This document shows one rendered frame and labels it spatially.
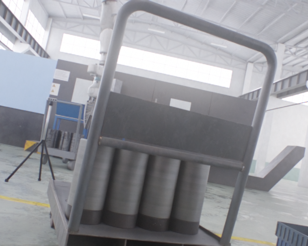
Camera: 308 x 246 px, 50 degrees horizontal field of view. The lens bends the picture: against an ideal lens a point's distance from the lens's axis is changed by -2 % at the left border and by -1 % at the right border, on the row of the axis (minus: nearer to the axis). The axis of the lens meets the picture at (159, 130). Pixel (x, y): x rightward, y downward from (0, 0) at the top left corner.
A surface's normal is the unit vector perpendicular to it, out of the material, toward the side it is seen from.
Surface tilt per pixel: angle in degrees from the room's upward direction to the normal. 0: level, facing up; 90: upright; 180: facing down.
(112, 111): 98
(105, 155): 90
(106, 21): 108
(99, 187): 90
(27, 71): 86
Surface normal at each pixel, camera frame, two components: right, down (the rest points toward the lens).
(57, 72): 0.12, -0.09
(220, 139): 0.33, 0.15
